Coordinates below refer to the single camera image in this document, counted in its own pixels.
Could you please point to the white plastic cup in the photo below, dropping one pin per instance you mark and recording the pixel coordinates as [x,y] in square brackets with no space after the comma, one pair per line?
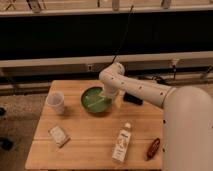
[55,101]

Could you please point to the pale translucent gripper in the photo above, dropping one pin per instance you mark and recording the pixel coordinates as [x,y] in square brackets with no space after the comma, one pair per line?
[115,101]

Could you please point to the brown oblong object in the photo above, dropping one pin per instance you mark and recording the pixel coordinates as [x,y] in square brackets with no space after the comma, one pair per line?
[152,150]

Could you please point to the black rectangular box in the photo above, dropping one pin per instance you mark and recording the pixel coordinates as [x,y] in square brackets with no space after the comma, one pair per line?
[132,99]

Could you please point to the clear bottle with label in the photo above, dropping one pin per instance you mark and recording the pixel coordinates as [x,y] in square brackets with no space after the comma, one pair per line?
[122,142]

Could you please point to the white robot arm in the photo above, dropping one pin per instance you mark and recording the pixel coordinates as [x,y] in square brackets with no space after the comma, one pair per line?
[187,118]

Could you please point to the white rectangular packet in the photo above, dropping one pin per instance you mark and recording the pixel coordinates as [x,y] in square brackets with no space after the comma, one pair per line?
[59,136]

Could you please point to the wooden folding table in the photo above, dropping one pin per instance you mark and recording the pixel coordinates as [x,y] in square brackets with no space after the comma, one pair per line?
[92,138]

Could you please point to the green ceramic bowl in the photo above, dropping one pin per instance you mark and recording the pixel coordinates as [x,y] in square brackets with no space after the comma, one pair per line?
[93,102]

